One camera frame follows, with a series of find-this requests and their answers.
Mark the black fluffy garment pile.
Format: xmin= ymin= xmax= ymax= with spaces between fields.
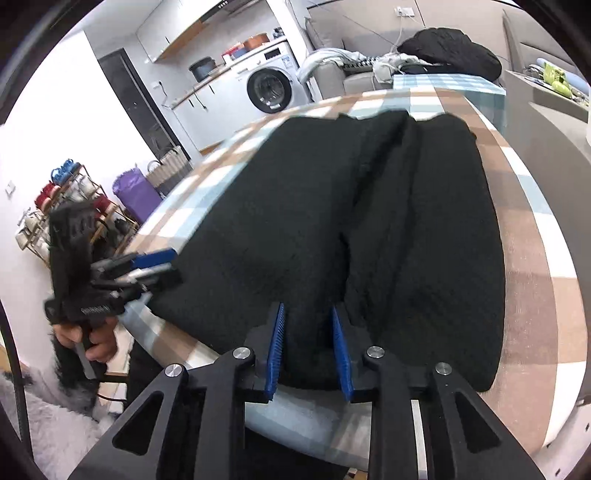
xmin=397 ymin=28 xmax=503 ymax=84

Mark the white cloth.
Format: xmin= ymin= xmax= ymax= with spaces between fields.
xmin=372 ymin=53 xmax=416 ymax=90

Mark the grey fluffy cloth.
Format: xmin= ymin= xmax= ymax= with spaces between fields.
xmin=0 ymin=364 xmax=116 ymax=480

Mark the dark door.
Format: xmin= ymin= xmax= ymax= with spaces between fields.
xmin=98 ymin=48 xmax=188 ymax=160

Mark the grey sofa chaise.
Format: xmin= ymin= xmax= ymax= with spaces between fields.
xmin=503 ymin=69 xmax=591 ymax=121

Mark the grey striped cloth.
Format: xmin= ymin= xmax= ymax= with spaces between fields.
xmin=298 ymin=46 xmax=365 ymax=84

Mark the large grey ottoman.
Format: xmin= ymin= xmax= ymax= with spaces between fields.
xmin=503 ymin=102 xmax=591 ymax=296

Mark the white washing machine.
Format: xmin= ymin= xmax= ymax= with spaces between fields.
xmin=228 ymin=39 xmax=315 ymax=114

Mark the checkered tablecloth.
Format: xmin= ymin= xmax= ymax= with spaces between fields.
xmin=122 ymin=71 xmax=580 ymax=472

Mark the purple bag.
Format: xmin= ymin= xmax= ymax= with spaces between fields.
xmin=112 ymin=167 xmax=162 ymax=224

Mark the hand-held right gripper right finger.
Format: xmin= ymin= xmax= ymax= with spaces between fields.
xmin=330 ymin=305 xmax=548 ymax=480

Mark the woven basket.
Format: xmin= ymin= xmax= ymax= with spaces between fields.
xmin=147 ymin=145 xmax=192 ymax=195

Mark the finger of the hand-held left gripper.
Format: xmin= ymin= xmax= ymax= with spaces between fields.
xmin=102 ymin=269 xmax=184 ymax=302
xmin=93 ymin=248 xmax=178 ymax=278

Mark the dark cooking pot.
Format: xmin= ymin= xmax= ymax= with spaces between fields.
xmin=188 ymin=56 xmax=215 ymax=81

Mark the green plush toy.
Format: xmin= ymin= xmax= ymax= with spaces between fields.
xmin=542 ymin=62 xmax=573 ymax=95

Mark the shoe rack with shoes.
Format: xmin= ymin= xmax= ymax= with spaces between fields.
xmin=16 ymin=159 xmax=139 ymax=268

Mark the light blue pillow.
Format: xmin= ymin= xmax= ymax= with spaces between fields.
xmin=561 ymin=69 xmax=589 ymax=93

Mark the white wall cabinet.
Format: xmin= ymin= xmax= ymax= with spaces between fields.
xmin=136 ymin=0 xmax=269 ymax=63

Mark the black knit sweater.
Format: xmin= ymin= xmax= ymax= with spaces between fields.
xmin=152 ymin=111 xmax=506 ymax=393

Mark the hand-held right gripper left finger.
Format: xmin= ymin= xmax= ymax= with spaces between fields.
xmin=67 ymin=302 xmax=287 ymax=480

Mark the white base cabinet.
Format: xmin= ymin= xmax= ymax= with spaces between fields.
xmin=170 ymin=69 xmax=257 ymax=153

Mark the range hood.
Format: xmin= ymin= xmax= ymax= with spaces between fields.
xmin=201 ymin=0 xmax=266 ymax=21

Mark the person's left hand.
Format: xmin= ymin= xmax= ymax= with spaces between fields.
xmin=53 ymin=318 xmax=118 ymax=364

